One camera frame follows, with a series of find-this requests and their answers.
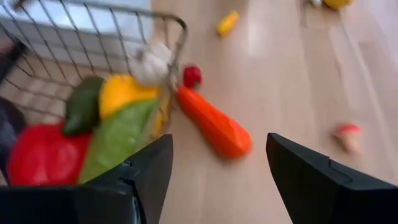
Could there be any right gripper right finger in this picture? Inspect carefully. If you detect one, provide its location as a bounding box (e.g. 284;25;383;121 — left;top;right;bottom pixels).
266;133;398;224

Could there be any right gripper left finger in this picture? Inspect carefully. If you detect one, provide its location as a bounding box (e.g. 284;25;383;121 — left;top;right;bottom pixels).
0;133;174;224

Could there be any light green bitter gourd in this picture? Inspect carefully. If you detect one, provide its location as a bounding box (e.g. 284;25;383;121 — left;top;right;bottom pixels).
77;99;160;185

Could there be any small red-capped mushroom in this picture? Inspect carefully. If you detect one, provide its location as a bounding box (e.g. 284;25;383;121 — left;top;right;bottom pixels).
332;123;363;155

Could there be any yellow bell pepper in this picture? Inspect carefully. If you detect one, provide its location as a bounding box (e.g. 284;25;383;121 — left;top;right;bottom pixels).
98;74;170;138

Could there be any orange carrot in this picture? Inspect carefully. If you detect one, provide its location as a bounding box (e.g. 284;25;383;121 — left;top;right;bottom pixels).
177;85;253;161

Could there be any dark green cucumber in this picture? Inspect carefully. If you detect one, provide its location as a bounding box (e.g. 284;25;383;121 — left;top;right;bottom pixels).
62;76;105;136

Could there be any red bell pepper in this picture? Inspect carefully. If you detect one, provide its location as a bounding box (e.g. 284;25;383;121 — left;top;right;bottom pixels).
7;122;93;187

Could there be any small red radish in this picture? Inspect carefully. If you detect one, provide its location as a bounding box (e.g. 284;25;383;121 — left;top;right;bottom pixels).
182;65;203;90

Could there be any white garlic bulb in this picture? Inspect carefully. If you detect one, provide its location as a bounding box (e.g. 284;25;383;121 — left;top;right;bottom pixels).
128;42;174;86

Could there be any purple eggplant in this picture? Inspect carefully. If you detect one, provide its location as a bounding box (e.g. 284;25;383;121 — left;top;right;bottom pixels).
0;96;27;184

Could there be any yellow lemon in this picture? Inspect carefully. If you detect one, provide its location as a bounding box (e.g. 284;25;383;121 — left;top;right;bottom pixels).
323;0;355;10

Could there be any wire mesh basket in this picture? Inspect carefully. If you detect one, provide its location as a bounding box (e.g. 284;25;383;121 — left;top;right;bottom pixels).
0;0;189;187

